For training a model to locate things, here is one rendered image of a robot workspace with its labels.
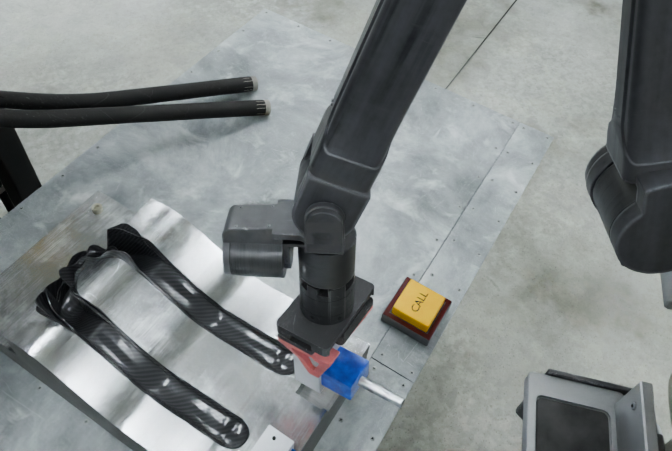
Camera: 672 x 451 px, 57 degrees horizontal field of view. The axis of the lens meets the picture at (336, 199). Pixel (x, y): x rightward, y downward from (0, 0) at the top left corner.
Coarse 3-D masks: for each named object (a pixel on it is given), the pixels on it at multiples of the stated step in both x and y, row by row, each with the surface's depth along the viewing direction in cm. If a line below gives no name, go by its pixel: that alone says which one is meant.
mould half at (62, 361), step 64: (64, 256) 91; (192, 256) 86; (0, 320) 84; (128, 320) 80; (192, 320) 83; (256, 320) 84; (64, 384) 74; (128, 384) 77; (192, 384) 78; (256, 384) 78; (192, 448) 73
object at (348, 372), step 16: (352, 352) 73; (304, 368) 72; (336, 368) 71; (352, 368) 71; (368, 368) 73; (304, 384) 74; (320, 384) 72; (336, 384) 71; (352, 384) 70; (368, 384) 71; (400, 400) 69
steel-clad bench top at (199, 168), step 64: (256, 64) 130; (320, 64) 131; (128, 128) 116; (192, 128) 117; (256, 128) 118; (448, 128) 122; (512, 128) 123; (64, 192) 106; (128, 192) 107; (192, 192) 108; (256, 192) 108; (384, 192) 110; (448, 192) 111; (512, 192) 112; (0, 256) 97; (384, 256) 102; (448, 256) 103; (448, 320) 95; (0, 384) 85; (384, 384) 88; (0, 448) 80; (64, 448) 80; (128, 448) 81; (320, 448) 82
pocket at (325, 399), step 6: (300, 390) 80; (306, 390) 81; (312, 390) 81; (324, 390) 81; (330, 390) 81; (306, 396) 80; (312, 396) 80; (318, 396) 80; (324, 396) 80; (330, 396) 80; (336, 396) 79; (312, 402) 80; (318, 402) 80; (324, 402) 80; (330, 402) 79; (324, 408) 79; (330, 408) 78
